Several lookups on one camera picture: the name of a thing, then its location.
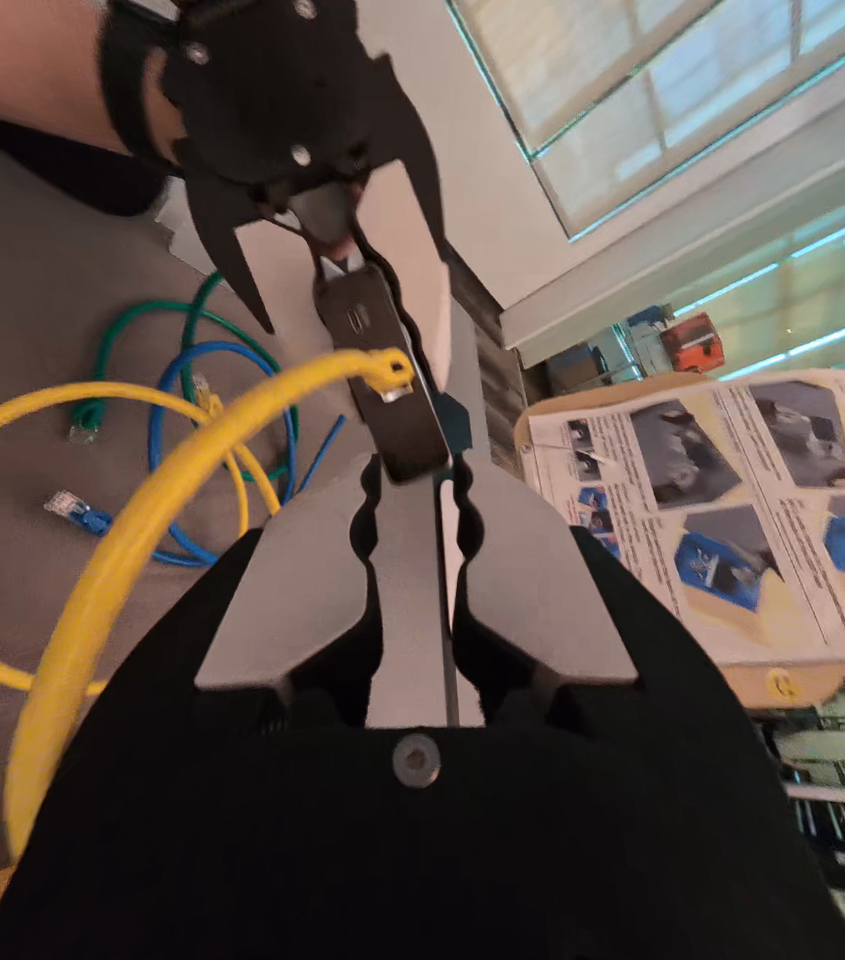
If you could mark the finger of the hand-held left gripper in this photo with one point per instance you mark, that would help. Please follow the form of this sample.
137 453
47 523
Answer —
415 262
272 262

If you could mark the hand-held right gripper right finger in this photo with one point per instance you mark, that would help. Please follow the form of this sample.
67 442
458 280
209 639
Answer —
542 600

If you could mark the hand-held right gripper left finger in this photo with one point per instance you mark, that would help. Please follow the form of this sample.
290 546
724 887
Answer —
287 600

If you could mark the black ethernet adapter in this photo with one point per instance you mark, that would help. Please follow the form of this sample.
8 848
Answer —
400 435

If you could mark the person's left forearm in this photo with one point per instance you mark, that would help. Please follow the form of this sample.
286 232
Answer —
17 60

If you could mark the printed instruction sheet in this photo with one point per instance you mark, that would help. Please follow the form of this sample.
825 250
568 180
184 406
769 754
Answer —
767 525

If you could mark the cardboard board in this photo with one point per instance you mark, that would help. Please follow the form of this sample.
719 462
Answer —
775 682

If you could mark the glass window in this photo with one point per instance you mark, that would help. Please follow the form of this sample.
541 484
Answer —
617 67

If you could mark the orange box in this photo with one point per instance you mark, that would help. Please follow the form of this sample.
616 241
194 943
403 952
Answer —
692 343

